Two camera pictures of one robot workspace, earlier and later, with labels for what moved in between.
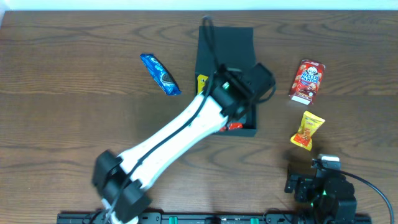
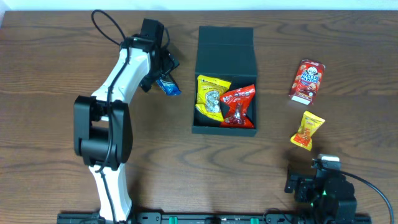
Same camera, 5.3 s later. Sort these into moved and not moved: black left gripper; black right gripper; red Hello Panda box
Moved: black left gripper
Not moved: red Hello Panda box; black right gripper
